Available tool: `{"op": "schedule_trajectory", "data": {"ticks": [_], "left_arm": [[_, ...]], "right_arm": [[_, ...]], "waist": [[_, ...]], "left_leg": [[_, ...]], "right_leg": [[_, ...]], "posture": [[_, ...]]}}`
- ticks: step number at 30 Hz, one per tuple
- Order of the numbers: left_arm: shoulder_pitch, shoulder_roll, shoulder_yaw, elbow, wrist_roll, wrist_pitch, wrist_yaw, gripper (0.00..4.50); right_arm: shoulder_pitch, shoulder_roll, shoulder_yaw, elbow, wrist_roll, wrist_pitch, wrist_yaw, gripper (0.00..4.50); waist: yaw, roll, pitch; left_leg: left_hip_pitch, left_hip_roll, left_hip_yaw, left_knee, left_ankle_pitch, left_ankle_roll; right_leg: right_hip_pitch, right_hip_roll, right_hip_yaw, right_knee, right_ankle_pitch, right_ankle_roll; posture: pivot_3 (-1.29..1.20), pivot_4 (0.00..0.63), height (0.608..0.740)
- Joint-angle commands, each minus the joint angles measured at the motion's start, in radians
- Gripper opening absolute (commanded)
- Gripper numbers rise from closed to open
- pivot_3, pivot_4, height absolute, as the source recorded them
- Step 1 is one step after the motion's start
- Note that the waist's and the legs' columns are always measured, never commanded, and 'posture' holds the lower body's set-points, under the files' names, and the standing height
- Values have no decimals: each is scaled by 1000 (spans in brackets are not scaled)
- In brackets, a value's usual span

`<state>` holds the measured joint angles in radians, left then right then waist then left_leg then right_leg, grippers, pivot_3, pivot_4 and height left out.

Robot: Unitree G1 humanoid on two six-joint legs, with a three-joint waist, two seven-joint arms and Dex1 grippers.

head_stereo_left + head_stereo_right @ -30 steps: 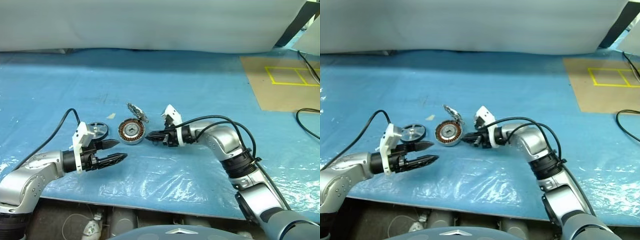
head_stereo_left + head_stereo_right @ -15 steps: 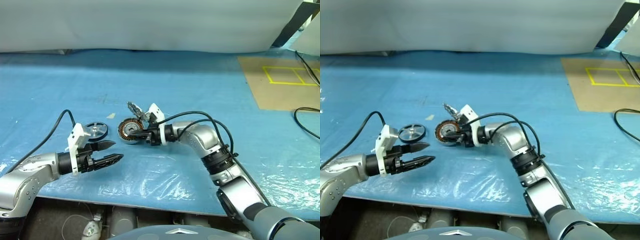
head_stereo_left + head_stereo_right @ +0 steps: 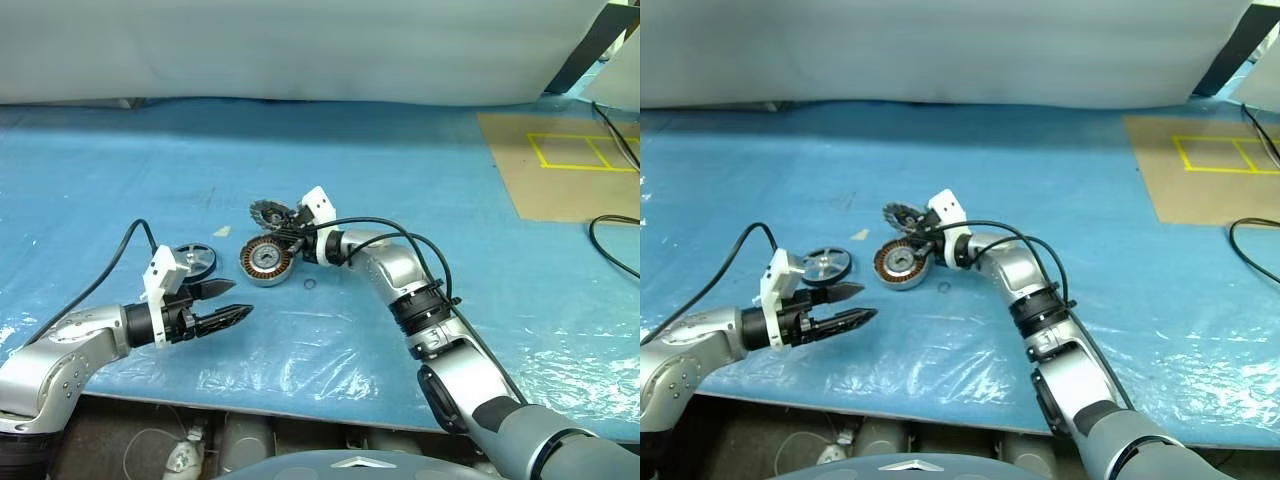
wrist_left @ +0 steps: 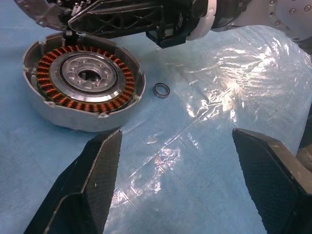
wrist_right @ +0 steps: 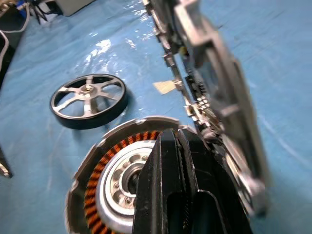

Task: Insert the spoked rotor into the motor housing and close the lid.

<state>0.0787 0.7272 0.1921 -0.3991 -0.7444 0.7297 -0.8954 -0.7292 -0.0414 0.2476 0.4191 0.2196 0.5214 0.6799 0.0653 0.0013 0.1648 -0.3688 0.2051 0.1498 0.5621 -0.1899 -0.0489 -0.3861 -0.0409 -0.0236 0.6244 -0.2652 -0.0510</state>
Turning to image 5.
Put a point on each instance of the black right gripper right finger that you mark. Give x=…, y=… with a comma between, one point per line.
x=214, y=195

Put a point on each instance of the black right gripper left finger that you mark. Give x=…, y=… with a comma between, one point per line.
x=158, y=185

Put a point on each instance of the silver motor housing copper windings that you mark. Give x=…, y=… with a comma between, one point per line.
x=117, y=175

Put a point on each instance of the grey hinged motor lid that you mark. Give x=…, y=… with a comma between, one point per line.
x=219, y=73

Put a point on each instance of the black-rimmed silver spoked rotor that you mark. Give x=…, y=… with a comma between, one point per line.
x=87, y=89

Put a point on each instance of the cream tape scrap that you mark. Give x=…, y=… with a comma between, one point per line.
x=164, y=87

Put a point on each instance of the blue plastic table cover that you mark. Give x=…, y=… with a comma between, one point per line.
x=73, y=44

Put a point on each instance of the grey box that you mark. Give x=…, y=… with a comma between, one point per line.
x=73, y=6

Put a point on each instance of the black tripod stand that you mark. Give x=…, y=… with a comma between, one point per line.
x=39, y=11

